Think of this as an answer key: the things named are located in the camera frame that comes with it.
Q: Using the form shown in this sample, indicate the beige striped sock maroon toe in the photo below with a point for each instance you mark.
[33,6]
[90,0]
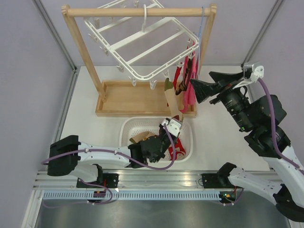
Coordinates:
[141,136]

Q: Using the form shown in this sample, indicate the pink towel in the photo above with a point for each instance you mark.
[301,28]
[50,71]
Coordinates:
[189,95]

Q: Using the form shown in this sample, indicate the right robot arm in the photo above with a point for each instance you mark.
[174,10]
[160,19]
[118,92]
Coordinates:
[260,120]

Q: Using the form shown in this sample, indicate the white perforated plastic basket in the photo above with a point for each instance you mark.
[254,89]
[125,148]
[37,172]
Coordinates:
[135,125]

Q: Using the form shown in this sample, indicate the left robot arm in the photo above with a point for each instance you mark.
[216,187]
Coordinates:
[69,156]

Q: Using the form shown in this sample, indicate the white slotted cable duct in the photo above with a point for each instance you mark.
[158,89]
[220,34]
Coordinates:
[131,195]

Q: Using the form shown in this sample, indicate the brown yellow diamond sock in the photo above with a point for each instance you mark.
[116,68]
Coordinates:
[187,74]

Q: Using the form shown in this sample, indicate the red sock white pattern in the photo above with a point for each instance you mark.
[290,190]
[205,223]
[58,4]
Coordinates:
[177,77]

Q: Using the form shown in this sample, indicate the red bear sock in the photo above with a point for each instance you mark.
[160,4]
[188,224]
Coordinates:
[180,152]

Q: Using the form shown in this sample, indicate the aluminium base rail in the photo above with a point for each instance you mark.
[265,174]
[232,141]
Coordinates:
[133,179]

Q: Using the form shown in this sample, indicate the white clip drying hanger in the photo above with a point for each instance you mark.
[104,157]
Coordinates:
[143,49]

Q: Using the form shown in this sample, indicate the wooden clothes rack frame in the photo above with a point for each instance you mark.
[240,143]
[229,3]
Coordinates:
[117,97]

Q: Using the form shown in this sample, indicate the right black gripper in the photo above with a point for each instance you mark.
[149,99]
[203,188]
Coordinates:
[202,89]

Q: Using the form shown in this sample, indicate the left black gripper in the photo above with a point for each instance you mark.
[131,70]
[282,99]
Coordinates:
[162,129]

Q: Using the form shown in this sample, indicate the beige striped sock olive toe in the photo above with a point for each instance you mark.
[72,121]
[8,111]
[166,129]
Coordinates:
[169,92]

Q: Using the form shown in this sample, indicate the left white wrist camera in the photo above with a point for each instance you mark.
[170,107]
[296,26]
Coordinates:
[173,126]

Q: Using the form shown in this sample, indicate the light blue wire hanger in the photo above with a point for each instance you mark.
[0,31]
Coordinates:
[198,52]

